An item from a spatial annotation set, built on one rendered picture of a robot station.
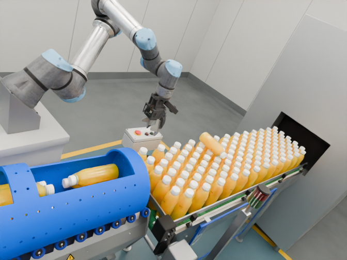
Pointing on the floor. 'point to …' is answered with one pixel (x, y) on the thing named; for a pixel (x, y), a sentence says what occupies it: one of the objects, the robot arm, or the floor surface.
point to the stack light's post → (228, 235)
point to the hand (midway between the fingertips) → (152, 129)
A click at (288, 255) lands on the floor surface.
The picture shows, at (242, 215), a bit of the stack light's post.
